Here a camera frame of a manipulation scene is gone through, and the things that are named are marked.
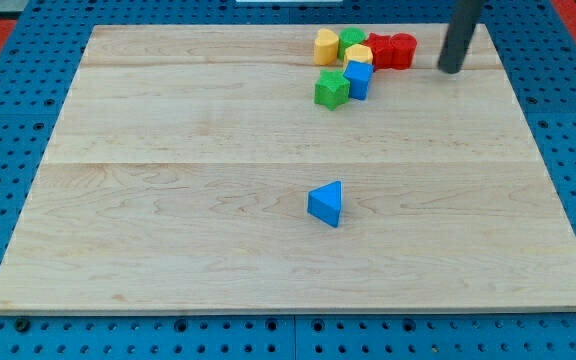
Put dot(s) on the blue triangle block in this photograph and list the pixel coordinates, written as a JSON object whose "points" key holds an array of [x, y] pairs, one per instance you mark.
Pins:
{"points": [[325, 203]]}

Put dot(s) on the green star block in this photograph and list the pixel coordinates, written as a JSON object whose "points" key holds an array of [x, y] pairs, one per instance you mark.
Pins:
{"points": [[331, 89]]}

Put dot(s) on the red star block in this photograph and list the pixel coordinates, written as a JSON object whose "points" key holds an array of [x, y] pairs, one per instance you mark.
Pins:
{"points": [[382, 50]]}

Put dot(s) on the light wooden board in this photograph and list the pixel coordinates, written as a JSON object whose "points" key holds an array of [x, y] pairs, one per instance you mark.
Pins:
{"points": [[176, 179]]}

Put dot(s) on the blue cube block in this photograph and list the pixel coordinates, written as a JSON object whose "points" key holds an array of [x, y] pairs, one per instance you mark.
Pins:
{"points": [[359, 75]]}

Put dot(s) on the yellow heart block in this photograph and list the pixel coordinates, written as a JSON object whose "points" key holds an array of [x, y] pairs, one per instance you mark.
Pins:
{"points": [[325, 47]]}

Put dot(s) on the yellow hexagon block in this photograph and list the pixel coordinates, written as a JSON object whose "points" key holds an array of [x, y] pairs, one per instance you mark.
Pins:
{"points": [[358, 53]]}

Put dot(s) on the green cylinder block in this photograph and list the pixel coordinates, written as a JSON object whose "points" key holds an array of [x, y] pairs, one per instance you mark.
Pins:
{"points": [[349, 36]]}

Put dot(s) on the red cylinder block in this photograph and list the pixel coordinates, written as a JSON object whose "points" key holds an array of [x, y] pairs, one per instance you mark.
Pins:
{"points": [[404, 46]]}

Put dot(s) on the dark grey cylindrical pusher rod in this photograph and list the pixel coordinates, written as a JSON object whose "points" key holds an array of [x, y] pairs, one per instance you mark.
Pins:
{"points": [[459, 35]]}

